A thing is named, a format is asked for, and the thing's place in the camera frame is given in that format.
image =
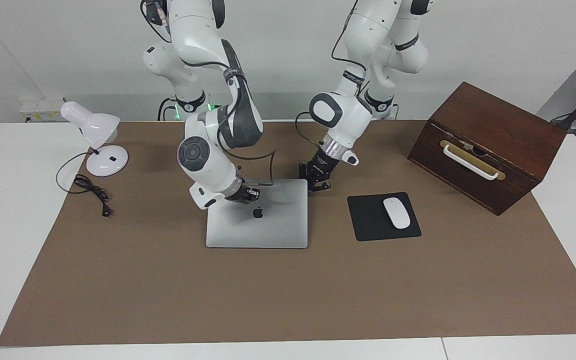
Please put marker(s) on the brown table mat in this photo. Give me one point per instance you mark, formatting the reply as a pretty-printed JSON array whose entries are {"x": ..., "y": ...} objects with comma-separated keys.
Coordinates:
[{"x": 268, "y": 300}]

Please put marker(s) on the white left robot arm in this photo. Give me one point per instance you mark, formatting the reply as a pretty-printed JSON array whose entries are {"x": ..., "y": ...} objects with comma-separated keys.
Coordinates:
[{"x": 338, "y": 115}]

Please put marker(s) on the white desk lamp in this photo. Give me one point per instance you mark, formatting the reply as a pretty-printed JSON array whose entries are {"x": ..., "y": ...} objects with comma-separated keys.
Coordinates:
[{"x": 93, "y": 125}]

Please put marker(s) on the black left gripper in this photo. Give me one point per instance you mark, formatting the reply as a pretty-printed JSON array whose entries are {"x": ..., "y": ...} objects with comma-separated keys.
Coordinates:
[{"x": 324, "y": 167}]

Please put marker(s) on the white computer mouse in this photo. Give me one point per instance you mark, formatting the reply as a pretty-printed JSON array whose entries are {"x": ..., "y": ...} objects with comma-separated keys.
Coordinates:
[{"x": 397, "y": 213}]

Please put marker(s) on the black mouse pad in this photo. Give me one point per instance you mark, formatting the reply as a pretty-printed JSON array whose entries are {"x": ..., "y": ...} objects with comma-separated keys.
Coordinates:
[{"x": 368, "y": 220}]

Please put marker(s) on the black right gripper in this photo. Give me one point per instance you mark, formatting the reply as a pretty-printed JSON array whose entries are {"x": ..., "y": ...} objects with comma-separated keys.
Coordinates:
[{"x": 237, "y": 193}]

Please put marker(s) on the dark brown wooden box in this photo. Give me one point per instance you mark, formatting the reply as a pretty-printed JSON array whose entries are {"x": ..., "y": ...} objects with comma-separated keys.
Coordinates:
[{"x": 518, "y": 150}]

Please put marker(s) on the white power strip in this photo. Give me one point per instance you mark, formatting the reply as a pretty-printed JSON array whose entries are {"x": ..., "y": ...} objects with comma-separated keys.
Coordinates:
[{"x": 38, "y": 107}]

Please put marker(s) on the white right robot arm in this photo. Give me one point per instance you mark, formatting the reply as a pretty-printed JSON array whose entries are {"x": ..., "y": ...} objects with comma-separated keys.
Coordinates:
[{"x": 203, "y": 160}]

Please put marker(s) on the grey aluminium laptop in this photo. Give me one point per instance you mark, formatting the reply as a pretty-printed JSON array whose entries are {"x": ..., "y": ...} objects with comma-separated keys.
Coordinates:
[{"x": 268, "y": 225}]

